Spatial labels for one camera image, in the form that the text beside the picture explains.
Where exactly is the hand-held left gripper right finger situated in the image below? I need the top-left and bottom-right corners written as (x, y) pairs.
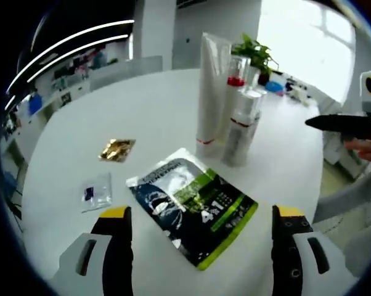
top-left (271, 205), bottom-right (359, 296)

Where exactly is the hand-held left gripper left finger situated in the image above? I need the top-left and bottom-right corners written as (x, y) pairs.
top-left (51, 205), bottom-right (134, 296)

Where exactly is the small clear skincare sachet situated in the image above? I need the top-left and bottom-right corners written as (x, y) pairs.
top-left (80, 172), bottom-right (113, 213)

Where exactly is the black green skincare sachet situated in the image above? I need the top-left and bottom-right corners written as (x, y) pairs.
top-left (126, 147), bottom-right (259, 272)

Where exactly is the gold skincare sachet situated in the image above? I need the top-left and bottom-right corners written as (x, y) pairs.
top-left (98, 138), bottom-right (136, 163)

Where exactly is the red collar skincare pump bottle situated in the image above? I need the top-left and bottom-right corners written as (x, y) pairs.
top-left (216, 54), bottom-right (251, 158)

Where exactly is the large white skincare tube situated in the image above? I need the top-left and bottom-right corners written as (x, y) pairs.
top-left (196, 32), bottom-right (232, 157)

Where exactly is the blue storage bin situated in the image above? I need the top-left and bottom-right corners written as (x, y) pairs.
top-left (28, 94), bottom-right (44, 117)

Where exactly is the person's right hand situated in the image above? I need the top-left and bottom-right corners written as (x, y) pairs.
top-left (342, 138), bottom-right (371, 169)

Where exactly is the small blue object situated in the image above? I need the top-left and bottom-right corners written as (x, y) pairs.
top-left (265, 80), bottom-right (285, 95)

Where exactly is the green potted plant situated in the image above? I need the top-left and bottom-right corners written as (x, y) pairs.
top-left (230, 33), bottom-right (280, 89)

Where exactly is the white background counter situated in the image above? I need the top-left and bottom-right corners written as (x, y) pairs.
top-left (6, 55), bottom-right (163, 142)

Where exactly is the long ceiling light strip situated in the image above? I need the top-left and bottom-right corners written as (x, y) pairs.
top-left (6, 18), bottom-right (136, 93)
top-left (26, 33), bottom-right (129, 83)

